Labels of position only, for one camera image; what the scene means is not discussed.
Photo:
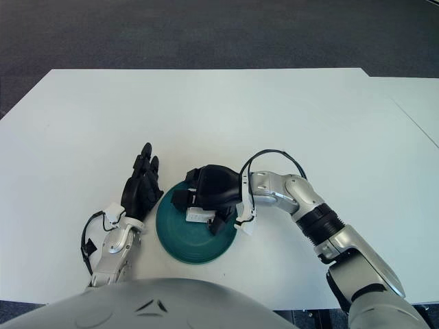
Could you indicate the white charger block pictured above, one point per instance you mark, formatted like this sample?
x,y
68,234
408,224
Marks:
x,y
197,216

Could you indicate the adjoining white table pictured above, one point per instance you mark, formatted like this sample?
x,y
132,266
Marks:
x,y
422,103

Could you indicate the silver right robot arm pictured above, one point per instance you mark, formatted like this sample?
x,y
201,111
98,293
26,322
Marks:
x,y
302,195

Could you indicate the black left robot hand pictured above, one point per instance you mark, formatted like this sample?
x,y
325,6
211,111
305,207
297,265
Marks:
x,y
139,195

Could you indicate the grey robot torso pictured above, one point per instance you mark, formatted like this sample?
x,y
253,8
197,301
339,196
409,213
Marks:
x,y
137,308

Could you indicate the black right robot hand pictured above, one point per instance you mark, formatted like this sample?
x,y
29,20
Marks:
x,y
216,186

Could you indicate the green ribbed plate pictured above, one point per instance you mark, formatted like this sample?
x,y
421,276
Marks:
x,y
192,243

